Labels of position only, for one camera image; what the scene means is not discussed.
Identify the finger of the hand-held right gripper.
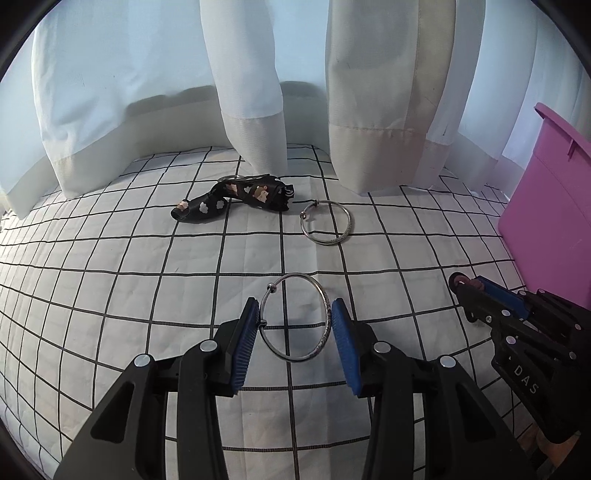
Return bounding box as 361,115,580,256
447,272,514,334
472,275,528,320

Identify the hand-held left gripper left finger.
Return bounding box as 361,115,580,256
53,296,260,480

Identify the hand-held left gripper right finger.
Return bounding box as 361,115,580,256
331,298,536,480

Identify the pink plastic basin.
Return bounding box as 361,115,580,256
498,102,591,296

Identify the person's right hand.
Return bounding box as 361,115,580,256
531,429,583,467

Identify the checked white tablecloth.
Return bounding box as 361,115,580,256
0,143,591,480

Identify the black patterned hair band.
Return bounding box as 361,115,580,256
170,174,296,223

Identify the cream curtain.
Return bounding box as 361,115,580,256
323,0,455,195

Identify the white curtain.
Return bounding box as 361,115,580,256
0,0,591,219

